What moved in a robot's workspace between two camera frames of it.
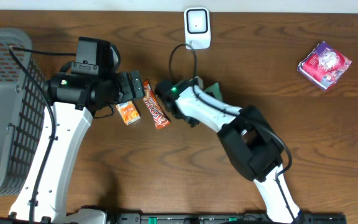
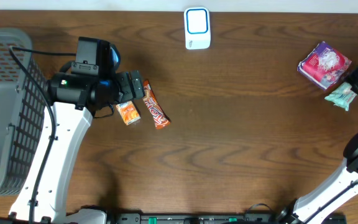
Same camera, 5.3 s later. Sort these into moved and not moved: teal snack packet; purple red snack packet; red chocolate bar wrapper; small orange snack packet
Moved: teal snack packet
Not moved: small orange snack packet; purple red snack packet; red chocolate bar wrapper
